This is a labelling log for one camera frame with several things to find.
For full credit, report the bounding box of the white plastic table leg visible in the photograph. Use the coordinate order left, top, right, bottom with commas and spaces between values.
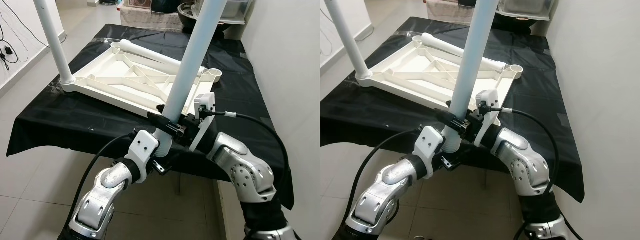
324, 0, 373, 81
152, 0, 227, 156
119, 39, 207, 76
33, 0, 76, 87
421, 32, 507, 71
440, 0, 500, 153

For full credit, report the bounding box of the white upturned children table top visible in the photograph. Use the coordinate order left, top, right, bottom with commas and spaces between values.
61, 41, 223, 117
356, 36, 524, 126

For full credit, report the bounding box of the beige cloth covered bench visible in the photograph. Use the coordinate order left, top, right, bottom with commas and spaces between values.
425, 0, 476, 23
120, 5, 188, 30

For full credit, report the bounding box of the black tablecloth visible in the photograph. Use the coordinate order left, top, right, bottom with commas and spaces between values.
6, 22, 296, 211
320, 16, 586, 203

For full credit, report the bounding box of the black wok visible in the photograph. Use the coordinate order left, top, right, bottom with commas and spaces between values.
177, 0, 236, 28
492, 12, 536, 36

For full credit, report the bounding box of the black bag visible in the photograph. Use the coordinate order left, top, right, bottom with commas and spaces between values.
151, 0, 182, 14

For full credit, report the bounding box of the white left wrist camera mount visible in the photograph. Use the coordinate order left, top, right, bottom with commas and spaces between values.
130, 130, 162, 184
417, 126, 446, 178

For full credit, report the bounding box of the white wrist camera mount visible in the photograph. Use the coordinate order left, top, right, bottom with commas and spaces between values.
130, 130, 162, 184
472, 89, 502, 148
417, 126, 446, 178
189, 92, 217, 153

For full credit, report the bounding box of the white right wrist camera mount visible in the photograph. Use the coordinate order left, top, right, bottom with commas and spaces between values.
189, 92, 217, 153
472, 89, 502, 148

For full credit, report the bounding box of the black wall power cable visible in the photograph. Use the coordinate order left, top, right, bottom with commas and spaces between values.
0, 7, 51, 71

